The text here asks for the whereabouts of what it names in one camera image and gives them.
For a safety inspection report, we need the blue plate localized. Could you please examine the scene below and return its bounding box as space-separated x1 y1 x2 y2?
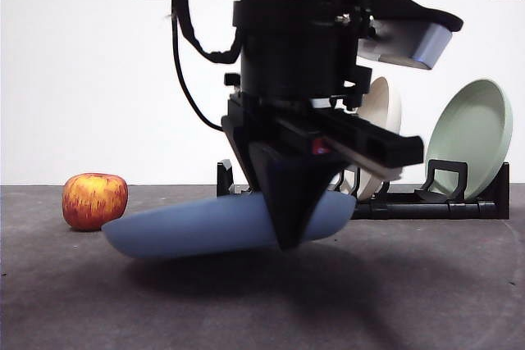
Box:
101 193 357 260

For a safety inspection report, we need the red yellow apple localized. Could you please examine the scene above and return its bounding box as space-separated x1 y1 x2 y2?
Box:
62 172 129 232

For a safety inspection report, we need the beige plate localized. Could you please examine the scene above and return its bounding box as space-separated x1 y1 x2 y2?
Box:
339 76 403 201

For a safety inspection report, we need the black plate rack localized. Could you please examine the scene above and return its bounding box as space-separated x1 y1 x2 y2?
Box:
216 158 511 221

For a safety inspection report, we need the green plate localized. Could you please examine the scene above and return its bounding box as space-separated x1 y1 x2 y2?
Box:
424 78 514 201

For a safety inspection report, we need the thin black cable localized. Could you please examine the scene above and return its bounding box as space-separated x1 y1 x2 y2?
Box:
171 13 226 132

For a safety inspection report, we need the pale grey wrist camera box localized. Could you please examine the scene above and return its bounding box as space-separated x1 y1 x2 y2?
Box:
357 17 454 72

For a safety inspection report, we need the black braided cable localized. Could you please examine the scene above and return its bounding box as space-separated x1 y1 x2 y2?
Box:
171 0 244 66

